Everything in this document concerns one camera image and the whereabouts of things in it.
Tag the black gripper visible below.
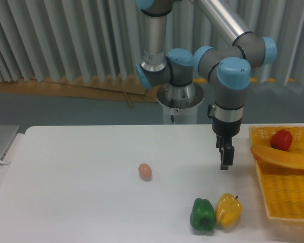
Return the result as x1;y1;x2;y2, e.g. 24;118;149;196
212;118;241;170

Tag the green bell pepper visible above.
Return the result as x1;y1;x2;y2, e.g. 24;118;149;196
189;198;215;231

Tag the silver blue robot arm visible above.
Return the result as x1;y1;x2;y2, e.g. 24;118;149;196
136;1;277;170

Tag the yellow woven basket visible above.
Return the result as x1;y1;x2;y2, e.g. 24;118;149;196
249;125;304;225

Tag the red bell pepper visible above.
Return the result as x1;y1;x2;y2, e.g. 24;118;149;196
270;129;293;151

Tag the yellow bell pepper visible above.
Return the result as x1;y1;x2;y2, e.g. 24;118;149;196
215;193;243;228

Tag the orange papaya slice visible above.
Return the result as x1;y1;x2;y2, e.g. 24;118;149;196
250;145;304;170

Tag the brown egg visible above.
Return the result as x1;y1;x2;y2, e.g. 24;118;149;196
138;163;152;181

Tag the brown cardboard sheet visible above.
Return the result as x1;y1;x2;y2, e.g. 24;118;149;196
0;74;159;107

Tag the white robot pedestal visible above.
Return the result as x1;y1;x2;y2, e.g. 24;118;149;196
157;82;204;125

